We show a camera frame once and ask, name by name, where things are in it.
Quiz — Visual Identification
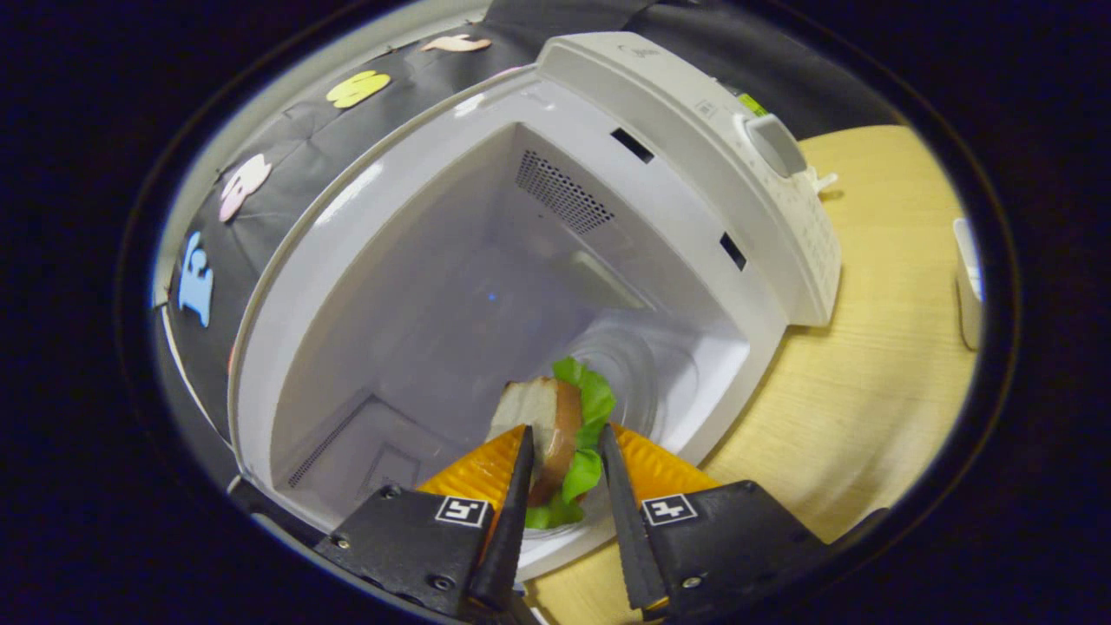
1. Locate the white microwave oven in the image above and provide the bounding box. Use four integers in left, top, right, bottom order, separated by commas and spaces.
227, 32, 843, 581

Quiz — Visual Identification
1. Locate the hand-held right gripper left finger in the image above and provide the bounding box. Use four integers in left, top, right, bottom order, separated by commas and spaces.
312, 424, 537, 622

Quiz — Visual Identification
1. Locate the glass turntable plate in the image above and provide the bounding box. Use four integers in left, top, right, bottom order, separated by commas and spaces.
555, 326, 706, 457

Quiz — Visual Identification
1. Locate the sandwich with lettuce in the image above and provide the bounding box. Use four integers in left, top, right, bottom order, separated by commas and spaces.
488, 356, 617, 530

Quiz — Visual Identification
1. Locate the white rectangular dish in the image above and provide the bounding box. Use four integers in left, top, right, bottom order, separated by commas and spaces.
953, 217, 986, 350

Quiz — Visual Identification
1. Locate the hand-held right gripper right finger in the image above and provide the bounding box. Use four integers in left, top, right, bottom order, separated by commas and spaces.
597, 423, 832, 622

